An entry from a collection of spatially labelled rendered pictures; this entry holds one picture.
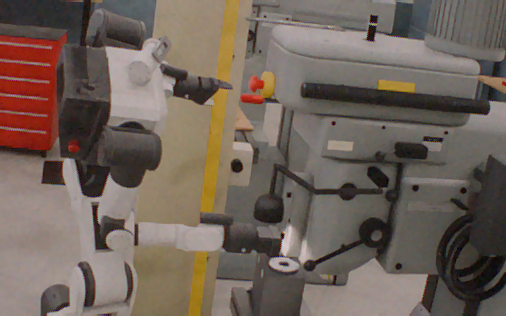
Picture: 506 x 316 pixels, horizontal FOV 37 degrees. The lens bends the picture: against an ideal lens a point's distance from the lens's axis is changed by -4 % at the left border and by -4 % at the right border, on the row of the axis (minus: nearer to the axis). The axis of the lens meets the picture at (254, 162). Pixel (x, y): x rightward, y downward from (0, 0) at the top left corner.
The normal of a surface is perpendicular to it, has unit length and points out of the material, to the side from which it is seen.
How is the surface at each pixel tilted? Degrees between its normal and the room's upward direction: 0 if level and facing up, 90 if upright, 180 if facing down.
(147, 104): 34
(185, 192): 90
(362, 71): 90
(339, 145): 90
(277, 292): 90
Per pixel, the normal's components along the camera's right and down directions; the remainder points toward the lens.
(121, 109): 0.43, 0.09
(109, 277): 0.51, -0.18
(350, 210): 0.20, 0.33
